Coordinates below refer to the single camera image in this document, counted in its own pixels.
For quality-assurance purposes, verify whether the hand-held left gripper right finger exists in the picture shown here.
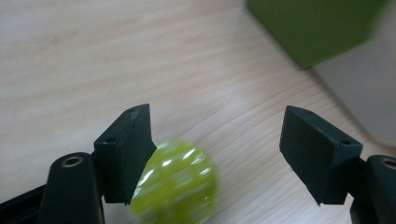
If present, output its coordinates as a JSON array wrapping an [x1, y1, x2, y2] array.
[[278, 105, 364, 206]]

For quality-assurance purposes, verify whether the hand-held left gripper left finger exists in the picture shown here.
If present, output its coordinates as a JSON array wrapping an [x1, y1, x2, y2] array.
[[92, 103, 158, 206]]

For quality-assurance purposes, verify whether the yellow-green faceted ball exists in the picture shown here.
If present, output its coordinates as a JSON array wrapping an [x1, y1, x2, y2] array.
[[130, 140, 219, 224]]

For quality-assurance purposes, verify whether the white box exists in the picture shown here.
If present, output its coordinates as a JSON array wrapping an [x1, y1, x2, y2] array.
[[312, 3, 396, 147]]

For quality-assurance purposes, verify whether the green box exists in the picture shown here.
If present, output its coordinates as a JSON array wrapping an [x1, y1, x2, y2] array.
[[246, 0, 390, 70]]

